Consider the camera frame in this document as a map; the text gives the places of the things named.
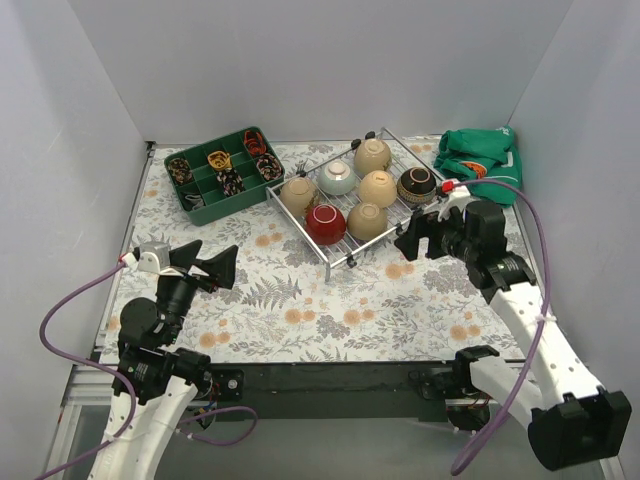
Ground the tan bowl front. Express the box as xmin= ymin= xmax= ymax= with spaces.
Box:
xmin=347 ymin=202 xmax=388 ymax=241

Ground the cream embossed bowl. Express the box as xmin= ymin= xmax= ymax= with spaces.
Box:
xmin=358 ymin=170 xmax=397 ymax=208

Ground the tan bowl gold rim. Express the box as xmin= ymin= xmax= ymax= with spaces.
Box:
xmin=279 ymin=177 xmax=319 ymax=217

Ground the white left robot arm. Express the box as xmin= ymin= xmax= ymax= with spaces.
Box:
xmin=89 ymin=240 xmax=238 ymax=479

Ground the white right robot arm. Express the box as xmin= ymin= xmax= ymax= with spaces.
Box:
xmin=395 ymin=201 xmax=632 ymax=471

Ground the dark patterned bowl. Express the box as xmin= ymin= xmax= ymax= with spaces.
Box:
xmin=396 ymin=167 xmax=437 ymax=208

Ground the grey roll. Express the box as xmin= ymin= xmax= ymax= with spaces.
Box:
xmin=183 ymin=194 xmax=205 ymax=211

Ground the green cloth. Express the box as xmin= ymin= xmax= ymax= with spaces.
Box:
xmin=434 ymin=125 xmax=522 ymax=190

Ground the dark floral roll middle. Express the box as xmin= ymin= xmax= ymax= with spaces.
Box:
xmin=216 ymin=168 xmax=245 ymax=197

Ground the dark floral roll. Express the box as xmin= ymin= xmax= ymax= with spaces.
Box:
xmin=256 ymin=153 xmax=283 ymax=182
xmin=216 ymin=168 xmax=245 ymax=197

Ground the dark patterned roll left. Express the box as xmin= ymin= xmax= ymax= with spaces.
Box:
xmin=167 ymin=158 xmax=193 ymax=186

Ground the beige bowl back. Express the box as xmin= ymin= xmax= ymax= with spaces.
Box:
xmin=354 ymin=138 xmax=391 ymax=175

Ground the light green bowl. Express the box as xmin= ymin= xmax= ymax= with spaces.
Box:
xmin=317 ymin=160 xmax=356 ymax=196

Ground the green compartment tray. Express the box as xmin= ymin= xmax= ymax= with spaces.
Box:
xmin=164 ymin=126 xmax=285 ymax=226

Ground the yellow patterned roll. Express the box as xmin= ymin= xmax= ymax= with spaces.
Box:
xmin=207 ymin=150 xmax=232 ymax=172

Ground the dark floral roll right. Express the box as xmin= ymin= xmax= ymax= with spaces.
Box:
xmin=256 ymin=153 xmax=283 ymax=182

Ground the orange black roll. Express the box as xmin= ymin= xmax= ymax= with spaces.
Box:
xmin=243 ymin=129 xmax=267 ymax=158

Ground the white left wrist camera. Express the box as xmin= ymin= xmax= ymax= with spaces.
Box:
xmin=120 ymin=241 xmax=170 ymax=274

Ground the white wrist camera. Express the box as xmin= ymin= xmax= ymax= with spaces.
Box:
xmin=120 ymin=241 xmax=170 ymax=274
xmin=438 ymin=179 xmax=472 ymax=221

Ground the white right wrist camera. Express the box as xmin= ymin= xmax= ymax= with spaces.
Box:
xmin=438 ymin=179 xmax=472 ymax=221

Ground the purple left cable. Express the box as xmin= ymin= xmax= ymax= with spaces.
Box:
xmin=34 ymin=259 xmax=259 ymax=480

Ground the metal wire dish rack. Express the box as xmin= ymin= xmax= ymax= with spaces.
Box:
xmin=266 ymin=128 xmax=443 ymax=281

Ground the aluminium frame rail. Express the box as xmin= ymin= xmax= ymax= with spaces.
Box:
xmin=44 ymin=366 xmax=112 ymax=471

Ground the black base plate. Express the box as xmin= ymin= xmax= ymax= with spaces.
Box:
xmin=89 ymin=357 xmax=526 ymax=421

